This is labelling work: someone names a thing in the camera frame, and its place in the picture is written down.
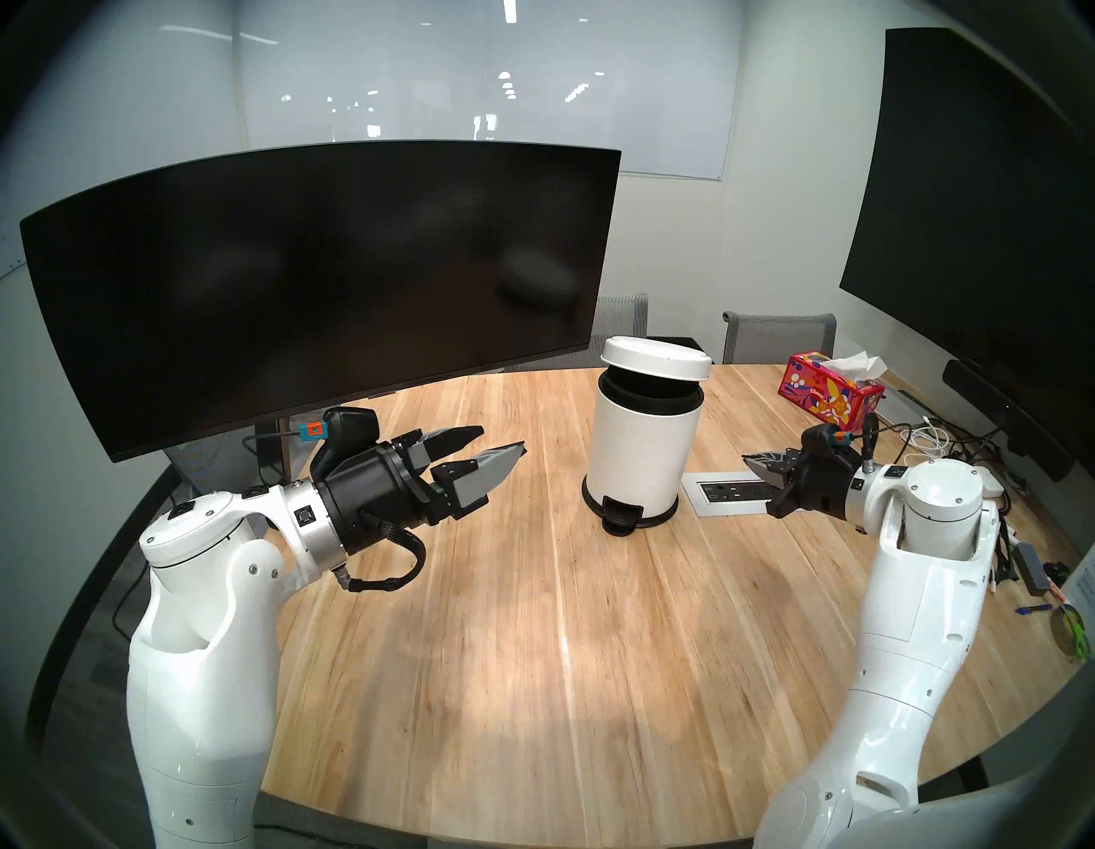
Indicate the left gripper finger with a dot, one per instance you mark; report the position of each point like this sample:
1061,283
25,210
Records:
449,443
488,471

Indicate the blue pen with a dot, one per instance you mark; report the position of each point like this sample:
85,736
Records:
1033,608

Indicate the large black wall television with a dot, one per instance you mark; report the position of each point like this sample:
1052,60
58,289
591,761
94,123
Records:
967,214

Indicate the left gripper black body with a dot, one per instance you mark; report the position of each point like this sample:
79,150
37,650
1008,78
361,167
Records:
376,496

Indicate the black video sound bar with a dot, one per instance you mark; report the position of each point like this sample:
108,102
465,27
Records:
1009,419

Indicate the silver laptop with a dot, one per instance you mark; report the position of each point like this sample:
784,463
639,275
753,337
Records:
898,411

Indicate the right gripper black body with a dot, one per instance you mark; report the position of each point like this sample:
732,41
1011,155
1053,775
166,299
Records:
821,483

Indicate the silver table outlet panel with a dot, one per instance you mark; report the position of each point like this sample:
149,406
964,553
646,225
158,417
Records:
727,496

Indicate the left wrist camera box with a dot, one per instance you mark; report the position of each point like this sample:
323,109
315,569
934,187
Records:
346,436

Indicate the black folding laptop stand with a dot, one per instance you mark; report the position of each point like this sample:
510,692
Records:
1005,548

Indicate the white glass whiteboard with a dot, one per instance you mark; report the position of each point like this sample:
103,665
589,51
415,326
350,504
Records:
513,86

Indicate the grey adapter block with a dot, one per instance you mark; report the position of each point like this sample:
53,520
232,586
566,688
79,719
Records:
1031,566

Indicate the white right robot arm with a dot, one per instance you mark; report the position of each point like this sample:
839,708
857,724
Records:
907,642

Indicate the red patterned tissue box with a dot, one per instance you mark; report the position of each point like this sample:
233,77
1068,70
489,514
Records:
825,394

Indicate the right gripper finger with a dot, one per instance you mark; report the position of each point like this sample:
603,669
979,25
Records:
770,466
777,501

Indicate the white power adapter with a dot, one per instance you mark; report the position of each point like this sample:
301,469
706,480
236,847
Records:
992,486

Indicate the white pedal trash can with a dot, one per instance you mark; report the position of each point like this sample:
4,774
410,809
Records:
642,436

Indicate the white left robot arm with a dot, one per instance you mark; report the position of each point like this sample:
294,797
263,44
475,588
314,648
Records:
201,659

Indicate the curved black computer monitor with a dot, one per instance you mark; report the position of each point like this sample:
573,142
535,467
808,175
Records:
257,282

